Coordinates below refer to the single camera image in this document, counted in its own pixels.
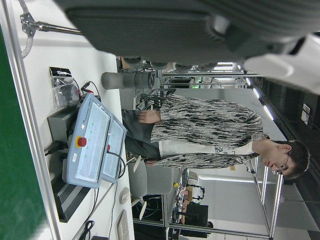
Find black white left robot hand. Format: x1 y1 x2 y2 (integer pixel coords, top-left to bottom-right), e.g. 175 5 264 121
53 0 320 96

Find grey metal control box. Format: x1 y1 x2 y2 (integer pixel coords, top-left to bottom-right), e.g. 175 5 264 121
47 104 85 151

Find black finned metal box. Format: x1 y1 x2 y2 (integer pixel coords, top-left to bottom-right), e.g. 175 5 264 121
51 172 91 223

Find person in patterned cardigan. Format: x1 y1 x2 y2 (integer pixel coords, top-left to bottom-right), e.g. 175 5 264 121
121 93 311 181

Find clear plastic bag black header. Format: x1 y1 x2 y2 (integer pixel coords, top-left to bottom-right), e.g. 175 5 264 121
48 66 81 108

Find grey-blue teach pendant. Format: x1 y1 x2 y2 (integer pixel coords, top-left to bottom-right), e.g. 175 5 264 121
61 93 112 190

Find grey office chair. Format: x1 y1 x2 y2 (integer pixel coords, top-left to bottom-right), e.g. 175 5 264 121
124 154 176 221

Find white computer mouse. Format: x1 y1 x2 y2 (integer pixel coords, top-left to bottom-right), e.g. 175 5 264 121
119 186 131 206

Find green conveyor belt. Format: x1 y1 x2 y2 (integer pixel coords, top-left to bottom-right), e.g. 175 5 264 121
0 0 62 240

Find white computer keyboard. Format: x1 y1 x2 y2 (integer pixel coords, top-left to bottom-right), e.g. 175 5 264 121
116 209 131 240

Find red and black clip wires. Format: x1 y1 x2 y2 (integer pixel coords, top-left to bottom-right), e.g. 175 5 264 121
73 79 101 101

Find black teach pendant cable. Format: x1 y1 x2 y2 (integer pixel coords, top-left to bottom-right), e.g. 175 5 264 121
107 147 127 180

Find aluminium frame rack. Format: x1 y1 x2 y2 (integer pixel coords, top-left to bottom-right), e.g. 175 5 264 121
164 157 286 238

